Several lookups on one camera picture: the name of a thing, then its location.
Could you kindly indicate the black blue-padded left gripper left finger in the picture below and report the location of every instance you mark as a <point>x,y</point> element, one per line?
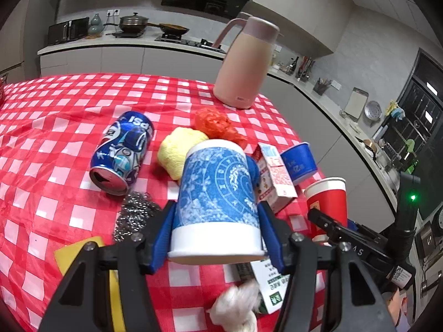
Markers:
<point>82,301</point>

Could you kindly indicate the round metal plate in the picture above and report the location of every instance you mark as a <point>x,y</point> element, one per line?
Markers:
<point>373,111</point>

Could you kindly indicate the steel wool scrubber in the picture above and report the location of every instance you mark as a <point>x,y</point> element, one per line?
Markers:
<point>137,208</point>

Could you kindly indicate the blue Pepsi can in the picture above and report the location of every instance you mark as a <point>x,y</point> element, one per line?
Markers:
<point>117,160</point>

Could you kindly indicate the green ceramic vase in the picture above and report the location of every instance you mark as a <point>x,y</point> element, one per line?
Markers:
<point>96,26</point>

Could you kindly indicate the yellow sponge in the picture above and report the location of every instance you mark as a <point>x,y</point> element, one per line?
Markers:
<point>66,255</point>

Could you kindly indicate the red paper cup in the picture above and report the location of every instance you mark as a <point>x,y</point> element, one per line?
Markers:
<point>329,196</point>

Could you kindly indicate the small milk carton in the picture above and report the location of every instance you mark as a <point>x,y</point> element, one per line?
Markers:
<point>275,185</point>

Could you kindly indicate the lidded cooking pot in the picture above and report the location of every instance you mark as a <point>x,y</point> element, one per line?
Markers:
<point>131,23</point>

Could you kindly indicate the white cutting board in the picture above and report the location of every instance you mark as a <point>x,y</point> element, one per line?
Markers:
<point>356,103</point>

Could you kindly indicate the crumpled white tissue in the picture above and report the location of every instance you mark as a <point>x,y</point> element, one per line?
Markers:
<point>233,310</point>

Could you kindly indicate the green white paper packet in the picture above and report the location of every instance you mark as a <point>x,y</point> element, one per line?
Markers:
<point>272,285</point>

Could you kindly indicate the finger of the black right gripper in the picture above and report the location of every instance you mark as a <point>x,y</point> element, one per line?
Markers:
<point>325,230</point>

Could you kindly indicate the small blue paper cup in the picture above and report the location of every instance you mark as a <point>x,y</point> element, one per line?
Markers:
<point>299,162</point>

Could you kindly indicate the utensil holder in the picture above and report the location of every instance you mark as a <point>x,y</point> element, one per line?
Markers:
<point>322,85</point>

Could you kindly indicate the pink thermos jug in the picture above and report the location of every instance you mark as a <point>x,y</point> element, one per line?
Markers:
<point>247,61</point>

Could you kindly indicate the orange plastic bag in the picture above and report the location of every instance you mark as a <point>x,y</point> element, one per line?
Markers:
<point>216,125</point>

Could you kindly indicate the black microwave oven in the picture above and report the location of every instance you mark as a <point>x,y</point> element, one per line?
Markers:
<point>65,32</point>

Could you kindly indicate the gas stove top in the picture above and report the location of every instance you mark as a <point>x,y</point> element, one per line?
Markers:
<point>202,43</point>

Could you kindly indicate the red white checkered tablecloth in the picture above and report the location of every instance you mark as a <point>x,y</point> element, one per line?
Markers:
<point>50,128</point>

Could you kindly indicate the blue patterned paper cup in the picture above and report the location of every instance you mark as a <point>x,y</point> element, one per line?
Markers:
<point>216,220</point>

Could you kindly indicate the yellow knitted cloth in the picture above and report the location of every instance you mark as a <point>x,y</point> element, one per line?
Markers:
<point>174,148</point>

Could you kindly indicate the frying pan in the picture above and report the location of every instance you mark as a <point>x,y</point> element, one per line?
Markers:
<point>170,29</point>

